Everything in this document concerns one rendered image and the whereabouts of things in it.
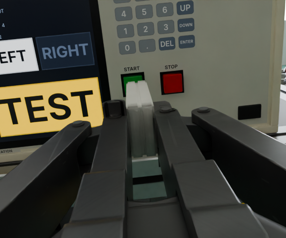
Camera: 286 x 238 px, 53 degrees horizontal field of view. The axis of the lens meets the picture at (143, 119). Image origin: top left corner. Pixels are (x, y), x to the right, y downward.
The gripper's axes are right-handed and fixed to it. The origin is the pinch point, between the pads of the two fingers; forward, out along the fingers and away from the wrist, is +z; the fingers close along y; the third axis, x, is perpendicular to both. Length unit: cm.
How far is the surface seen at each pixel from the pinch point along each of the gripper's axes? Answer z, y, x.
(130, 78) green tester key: 9.1, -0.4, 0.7
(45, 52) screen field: 9.6, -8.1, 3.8
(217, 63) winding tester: 9.8, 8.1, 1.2
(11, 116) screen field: 9.6, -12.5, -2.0
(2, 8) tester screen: 9.6, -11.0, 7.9
